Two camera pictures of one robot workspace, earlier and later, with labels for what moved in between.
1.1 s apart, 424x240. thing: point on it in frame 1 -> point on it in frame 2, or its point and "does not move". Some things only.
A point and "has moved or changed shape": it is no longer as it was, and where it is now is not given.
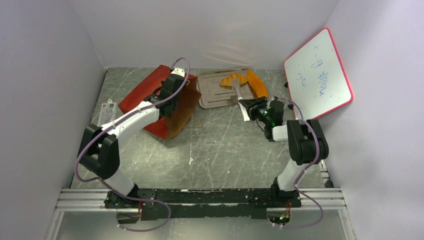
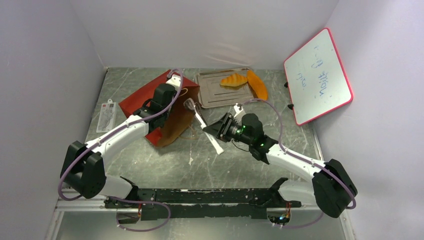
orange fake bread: (256, 84) does not move
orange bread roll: (227, 81) does not move
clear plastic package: (107, 113) does not move
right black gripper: (257, 105) -> (224, 126)
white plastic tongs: (234, 82) -> (190, 104)
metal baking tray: (211, 94) does not move
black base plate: (164, 203) does not move
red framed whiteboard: (317, 79) does not move
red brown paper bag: (170, 123) has moved or changed shape
